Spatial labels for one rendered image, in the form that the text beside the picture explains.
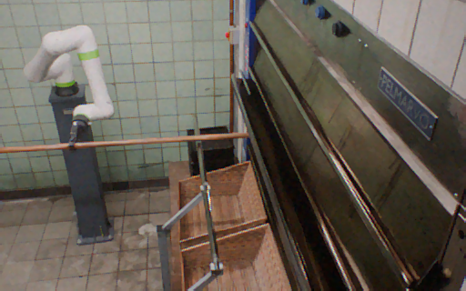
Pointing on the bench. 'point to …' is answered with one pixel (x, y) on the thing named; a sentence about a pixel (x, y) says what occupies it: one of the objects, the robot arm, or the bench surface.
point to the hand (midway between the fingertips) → (73, 145)
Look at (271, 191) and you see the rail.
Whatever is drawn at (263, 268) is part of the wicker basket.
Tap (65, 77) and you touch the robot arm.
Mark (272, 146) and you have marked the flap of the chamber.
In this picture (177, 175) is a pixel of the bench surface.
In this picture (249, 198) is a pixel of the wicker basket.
